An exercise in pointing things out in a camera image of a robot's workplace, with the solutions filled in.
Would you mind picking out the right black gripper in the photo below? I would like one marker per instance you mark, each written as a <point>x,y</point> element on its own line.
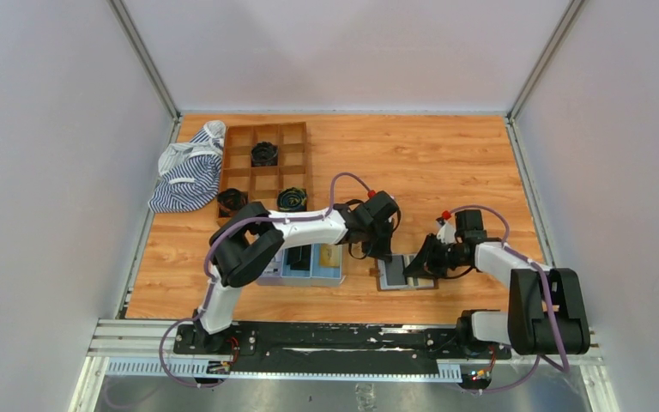
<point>432,257</point>

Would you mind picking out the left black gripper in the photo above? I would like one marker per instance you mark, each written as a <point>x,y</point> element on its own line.
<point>375,242</point>

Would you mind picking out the brown leather card holder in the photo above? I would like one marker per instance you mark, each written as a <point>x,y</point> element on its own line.
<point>390,275</point>

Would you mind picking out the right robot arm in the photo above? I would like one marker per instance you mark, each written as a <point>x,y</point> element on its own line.
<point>545,314</point>

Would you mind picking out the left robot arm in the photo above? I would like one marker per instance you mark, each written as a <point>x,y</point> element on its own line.
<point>241,250</point>

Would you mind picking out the gold VIP card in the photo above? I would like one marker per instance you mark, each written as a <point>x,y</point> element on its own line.
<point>330,256</point>

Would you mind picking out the black card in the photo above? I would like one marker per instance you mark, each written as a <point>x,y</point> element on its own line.
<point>299,257</point>

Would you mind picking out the dark patterned rolled belt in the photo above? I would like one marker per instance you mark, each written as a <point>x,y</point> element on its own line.
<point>292,200</point>

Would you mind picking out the blue three-compartment box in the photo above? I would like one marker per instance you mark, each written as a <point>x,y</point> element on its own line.
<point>277,273</point>

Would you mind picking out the brown wooden grid tray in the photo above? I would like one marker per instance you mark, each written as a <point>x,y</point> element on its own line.
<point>263,184</point>

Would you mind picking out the black rolled belt top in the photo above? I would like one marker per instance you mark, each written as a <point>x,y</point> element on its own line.
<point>264,154</point>

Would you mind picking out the black rolled belt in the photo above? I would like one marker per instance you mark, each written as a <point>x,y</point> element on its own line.
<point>230,201</point>
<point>264,154</point>

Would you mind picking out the black rolled belt left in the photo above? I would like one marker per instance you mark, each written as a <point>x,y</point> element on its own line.
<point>230,201</point>

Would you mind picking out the striped blue white cloth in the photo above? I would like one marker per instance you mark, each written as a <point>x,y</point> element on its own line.
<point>190,172</point>

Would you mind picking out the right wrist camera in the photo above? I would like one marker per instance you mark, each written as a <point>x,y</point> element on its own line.
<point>456,227</point>

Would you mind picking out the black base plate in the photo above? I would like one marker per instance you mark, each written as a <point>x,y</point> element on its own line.
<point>279,347</point>

